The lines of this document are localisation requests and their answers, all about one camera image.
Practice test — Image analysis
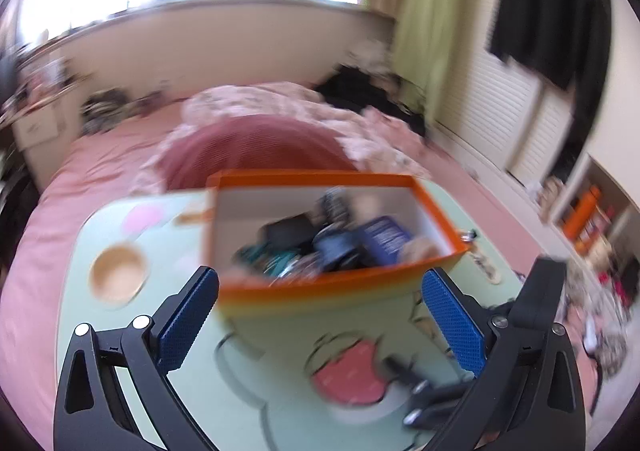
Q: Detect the white louvered closet door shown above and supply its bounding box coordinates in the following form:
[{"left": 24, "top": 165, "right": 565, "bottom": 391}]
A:
[{"left": 435, "top": 41, "right": 586, "bottom": 192}]

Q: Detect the black flat case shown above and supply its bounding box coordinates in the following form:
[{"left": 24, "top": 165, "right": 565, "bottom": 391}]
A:
[{"left": 260, "top": 213, "right": 316, "bottom": 247}]

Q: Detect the black hanging garment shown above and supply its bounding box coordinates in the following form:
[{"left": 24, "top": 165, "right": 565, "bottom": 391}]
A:
[{"left": 487, "top": 0, "right": 613, "bottom": 172}]

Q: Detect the white desk drawer unit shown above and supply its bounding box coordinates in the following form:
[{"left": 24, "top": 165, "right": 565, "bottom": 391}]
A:
[{"left": 10, "top": 96, "right": 71, "bottom": 152}]

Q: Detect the dark striped item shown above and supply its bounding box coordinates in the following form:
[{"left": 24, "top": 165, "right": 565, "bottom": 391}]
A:
[{"left": 317, "top": 188, "right": 353, "bottom": 222}]

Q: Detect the maroon pillow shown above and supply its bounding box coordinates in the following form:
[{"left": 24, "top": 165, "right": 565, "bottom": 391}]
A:
[{"left": 157, "top": 115, "right": 358, "bottom": 192}]

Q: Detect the green cartoon desktop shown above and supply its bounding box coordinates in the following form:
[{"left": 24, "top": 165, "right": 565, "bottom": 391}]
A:
[{"left": 55, "top": 181, "right": 531, "bottom": 451}]

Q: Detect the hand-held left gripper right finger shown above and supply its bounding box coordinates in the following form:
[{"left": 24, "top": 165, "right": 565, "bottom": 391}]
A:
[{"left": 421, "top": 267, "right": 587, "bottom": 451}]

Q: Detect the floral pink quilt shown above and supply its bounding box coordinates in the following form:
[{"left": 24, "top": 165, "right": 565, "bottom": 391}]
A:
[{"left": 135, "top": 81, "right": 431, "bottom": 192}]

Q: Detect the black clothes pile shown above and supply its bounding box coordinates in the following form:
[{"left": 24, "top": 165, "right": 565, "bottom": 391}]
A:
[{"left": 315, "top": 63, "right": 426, "bottom": 132}]

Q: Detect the pink bed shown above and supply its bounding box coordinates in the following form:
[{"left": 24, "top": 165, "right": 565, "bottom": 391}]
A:
[{"left": 0, "top": 96, "right": 601, "bottom": 451}]

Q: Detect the blue booklet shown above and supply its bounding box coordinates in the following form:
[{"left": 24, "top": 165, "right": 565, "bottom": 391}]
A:
[{"left": 357, "top": 216, "right": 421, "bottom": 264}]

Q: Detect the orange cardboard box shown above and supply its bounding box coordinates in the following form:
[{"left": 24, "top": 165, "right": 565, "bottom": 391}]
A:
[{"left": 205, "top": 170, "right": 471, "bottom": 319}]

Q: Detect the green hanging garment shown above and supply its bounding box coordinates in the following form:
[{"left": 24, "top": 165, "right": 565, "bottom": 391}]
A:
[{"left": 390, "top": 0, "right": 481, "bottom": 132}]

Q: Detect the white clothes pile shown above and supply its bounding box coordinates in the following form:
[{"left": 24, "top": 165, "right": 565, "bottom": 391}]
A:
[{"left": 345, "top": 43, "right": 396, "bottom": 74}]

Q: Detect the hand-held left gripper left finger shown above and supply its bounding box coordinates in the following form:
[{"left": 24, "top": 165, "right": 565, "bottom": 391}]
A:
[{"left": 54, "top": 266, "right": 221, "bottom": 451}]

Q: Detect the orange bottle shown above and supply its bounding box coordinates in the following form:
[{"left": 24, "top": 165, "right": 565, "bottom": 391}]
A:
[{"left": 562, "top": 186, "right": 603, "bottom": 252}]

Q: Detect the white wall shelf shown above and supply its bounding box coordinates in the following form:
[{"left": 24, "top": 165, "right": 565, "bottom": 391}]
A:
[{"left": 550, "top": 151, "right": 640, "bottom": 272}]

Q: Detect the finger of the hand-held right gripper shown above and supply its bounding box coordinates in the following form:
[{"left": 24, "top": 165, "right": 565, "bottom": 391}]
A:
[
  {"left": 510, "top": 256, "right": 569, "bottom": 332},
  {"left": 382, "top": 355, "right": 478, "bottom": 432}
]

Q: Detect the dark blue pouch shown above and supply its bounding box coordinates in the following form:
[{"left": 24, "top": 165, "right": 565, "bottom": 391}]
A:
[{"left": 312, "top": 231, "right": 366, "bottom": 273}]

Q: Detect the dark striped clothes pile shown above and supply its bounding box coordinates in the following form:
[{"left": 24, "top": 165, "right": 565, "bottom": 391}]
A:
[{"left": 80, "top": 88, "right": 131, "bottom": 134}]

